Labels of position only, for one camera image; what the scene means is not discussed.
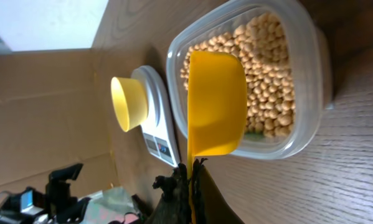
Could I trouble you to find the soybeans in container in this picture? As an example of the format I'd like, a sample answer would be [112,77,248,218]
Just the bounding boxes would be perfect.
[179,12,296,138]

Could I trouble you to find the clear plastic bean container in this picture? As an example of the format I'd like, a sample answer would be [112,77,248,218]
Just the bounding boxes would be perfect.
[166,0,333,160]

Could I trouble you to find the yellow plastic bowl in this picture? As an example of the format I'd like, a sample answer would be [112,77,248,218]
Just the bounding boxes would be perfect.
[110,77,148,132]

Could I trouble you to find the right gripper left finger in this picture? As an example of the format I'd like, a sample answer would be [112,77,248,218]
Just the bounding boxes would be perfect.
[146,163,189,224]

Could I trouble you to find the cardboard box wall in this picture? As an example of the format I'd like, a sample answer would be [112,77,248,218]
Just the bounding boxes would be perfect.
[0,50,119,197]

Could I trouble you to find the white digital kitchen scale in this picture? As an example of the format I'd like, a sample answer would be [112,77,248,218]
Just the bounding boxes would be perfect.
[131,65,181,167]

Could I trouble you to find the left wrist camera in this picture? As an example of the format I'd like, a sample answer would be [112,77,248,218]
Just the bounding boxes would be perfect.
[8,187,46,216]

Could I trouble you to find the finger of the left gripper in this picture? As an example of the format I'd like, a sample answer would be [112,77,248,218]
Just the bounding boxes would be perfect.
[45,163,83,218]

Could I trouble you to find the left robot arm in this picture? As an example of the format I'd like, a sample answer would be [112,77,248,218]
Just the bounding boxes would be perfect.
[0,163,91,224]

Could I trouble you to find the yellow measuring scoop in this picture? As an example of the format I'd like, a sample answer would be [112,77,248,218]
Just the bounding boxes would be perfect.
[187,51,247,223]

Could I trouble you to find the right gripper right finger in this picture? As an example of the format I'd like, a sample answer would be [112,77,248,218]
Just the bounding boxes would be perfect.
[192,158,243,224]

